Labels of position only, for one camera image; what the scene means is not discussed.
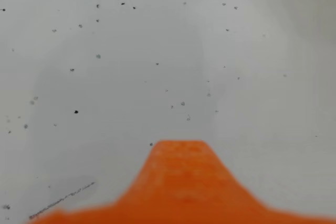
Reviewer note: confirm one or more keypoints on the orange fixed gripper finger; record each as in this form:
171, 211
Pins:
181, 187

